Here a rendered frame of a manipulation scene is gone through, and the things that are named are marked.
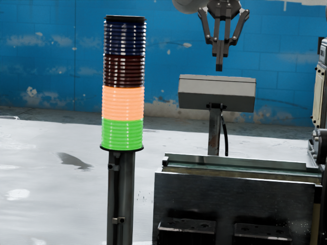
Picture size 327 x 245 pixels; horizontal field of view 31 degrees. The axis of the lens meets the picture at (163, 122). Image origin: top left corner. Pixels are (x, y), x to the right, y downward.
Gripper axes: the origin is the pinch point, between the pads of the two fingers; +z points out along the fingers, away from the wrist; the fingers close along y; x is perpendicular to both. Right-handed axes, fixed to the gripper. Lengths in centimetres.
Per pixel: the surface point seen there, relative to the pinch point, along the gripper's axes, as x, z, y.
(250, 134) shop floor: 426, -210, 22
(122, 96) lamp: -45, 40, -11
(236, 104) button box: 0.2, 13.0, 4.5
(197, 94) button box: -3.2, 13.0, -4.0
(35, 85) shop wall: 463, -277, -230
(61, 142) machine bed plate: 50, 1, -49
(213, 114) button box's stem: 1.7, 15.1, -0.5
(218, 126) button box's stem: 3.3, 17.1, 0.8
